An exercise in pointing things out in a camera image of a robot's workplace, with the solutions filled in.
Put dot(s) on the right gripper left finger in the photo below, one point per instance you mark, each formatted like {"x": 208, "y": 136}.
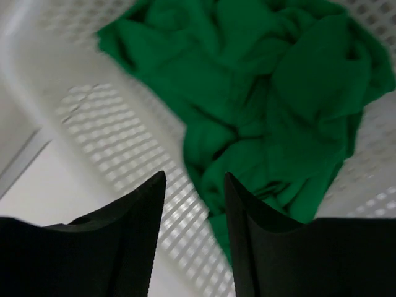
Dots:
{"x": 108, "y": 252}

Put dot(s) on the green t shirt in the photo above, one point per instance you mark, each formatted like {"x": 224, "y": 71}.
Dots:
{"x": 272, "y": 92}

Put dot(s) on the white plastic laundry basket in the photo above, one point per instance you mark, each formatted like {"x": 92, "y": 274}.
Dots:
{"x": 111, "y": 135}

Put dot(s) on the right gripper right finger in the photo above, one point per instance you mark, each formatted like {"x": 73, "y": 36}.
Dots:
{"x": 274, "y": 255}

